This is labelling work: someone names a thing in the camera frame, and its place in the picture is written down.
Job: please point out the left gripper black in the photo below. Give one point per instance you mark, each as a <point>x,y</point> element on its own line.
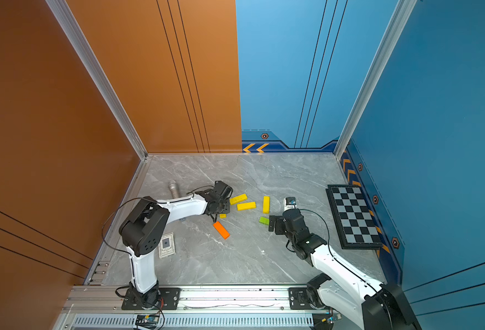
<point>227,209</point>

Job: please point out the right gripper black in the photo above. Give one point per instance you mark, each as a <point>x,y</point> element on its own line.
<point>279,221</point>

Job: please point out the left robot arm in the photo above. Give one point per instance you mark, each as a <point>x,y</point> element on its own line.
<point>142,232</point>

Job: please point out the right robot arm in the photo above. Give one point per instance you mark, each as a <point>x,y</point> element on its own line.
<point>367,302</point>

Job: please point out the orange block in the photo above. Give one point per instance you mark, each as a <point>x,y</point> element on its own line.
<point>221,230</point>

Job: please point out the grey microphone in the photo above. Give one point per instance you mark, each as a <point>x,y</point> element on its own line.
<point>174,189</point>

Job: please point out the black white chessboard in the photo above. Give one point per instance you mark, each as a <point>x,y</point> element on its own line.
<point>354,221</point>

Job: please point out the small printed card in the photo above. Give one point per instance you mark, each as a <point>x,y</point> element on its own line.
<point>167,245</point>

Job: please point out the right circuit board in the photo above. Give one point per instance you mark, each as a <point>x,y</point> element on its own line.
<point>323,321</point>

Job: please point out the circuit board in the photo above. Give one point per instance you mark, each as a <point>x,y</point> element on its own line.
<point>323,321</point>
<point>148,321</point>

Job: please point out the left circuit board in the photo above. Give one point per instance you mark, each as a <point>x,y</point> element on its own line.
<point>148,321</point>

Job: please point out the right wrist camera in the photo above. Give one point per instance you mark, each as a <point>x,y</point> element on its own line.
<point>290,203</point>

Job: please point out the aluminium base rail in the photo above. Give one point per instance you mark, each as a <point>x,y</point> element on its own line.
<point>197,306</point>

